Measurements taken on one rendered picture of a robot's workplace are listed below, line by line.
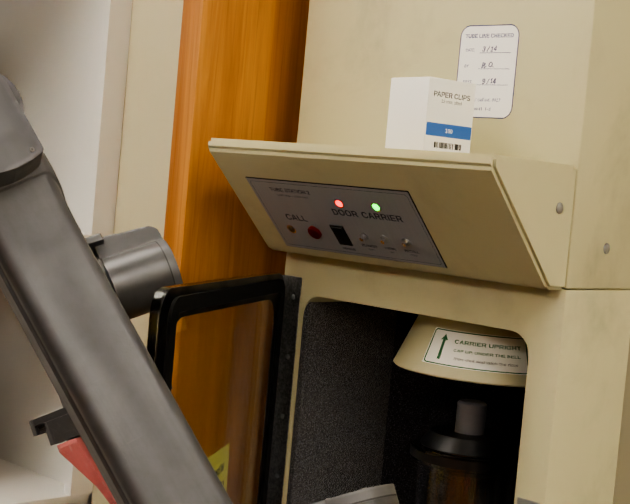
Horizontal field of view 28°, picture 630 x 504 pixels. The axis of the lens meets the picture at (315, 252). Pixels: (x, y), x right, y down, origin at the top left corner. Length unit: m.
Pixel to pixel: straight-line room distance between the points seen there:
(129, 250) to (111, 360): 0.34
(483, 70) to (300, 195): 0.19
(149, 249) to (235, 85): 0.24
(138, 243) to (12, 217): 0.34
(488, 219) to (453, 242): 0.06
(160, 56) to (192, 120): 0.89
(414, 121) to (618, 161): 0.18
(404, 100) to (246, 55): 0.26
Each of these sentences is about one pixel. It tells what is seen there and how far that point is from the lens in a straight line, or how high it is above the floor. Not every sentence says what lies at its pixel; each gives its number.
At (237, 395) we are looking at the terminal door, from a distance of 1.12.
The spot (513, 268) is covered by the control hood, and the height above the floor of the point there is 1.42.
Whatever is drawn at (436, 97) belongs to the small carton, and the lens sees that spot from 1.02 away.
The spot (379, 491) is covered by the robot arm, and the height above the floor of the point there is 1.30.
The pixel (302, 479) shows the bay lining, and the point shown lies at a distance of 1.25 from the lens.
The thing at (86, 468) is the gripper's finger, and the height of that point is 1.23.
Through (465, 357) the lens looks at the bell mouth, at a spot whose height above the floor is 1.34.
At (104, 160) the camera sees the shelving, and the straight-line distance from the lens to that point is 2.12.
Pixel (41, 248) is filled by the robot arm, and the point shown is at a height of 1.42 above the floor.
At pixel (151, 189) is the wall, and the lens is 2.07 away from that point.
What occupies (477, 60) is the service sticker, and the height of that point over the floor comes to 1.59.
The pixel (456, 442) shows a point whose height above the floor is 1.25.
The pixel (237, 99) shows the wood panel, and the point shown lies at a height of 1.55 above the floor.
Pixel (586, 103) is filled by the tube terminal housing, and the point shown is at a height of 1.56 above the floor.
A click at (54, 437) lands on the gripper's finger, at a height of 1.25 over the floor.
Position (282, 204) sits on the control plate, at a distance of 1.13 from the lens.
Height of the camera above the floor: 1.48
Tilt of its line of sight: 3 degrees down
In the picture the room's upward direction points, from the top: 5 degrees clockwise
